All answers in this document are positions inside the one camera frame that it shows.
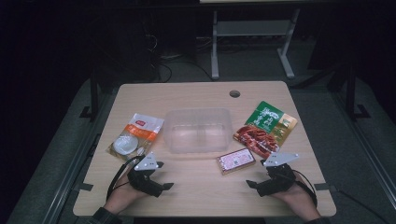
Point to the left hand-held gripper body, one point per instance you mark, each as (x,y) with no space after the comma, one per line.
(146,182)

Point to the person's right hand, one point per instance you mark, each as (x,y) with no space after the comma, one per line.
(300,199)

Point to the grey tape strip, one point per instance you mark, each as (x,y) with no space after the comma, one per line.
(84,187)
(323,187)

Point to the black metal stand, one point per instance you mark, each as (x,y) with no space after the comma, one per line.
(94,99)
(351,93)

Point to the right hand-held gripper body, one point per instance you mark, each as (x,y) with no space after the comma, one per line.
(278,179)

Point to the person's left hand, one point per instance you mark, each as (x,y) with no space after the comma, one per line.
(121,197)

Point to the green and red snack packet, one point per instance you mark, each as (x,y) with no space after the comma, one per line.
(264,129)

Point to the pink box with gold edge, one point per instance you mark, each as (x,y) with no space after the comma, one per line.
(236,160)

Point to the white metal stand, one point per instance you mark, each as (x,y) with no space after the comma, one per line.
(252,28)

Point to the white and orange snack packet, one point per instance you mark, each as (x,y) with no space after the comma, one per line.
(137,135)

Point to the clear plastic container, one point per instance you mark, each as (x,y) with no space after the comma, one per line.
(197,133)

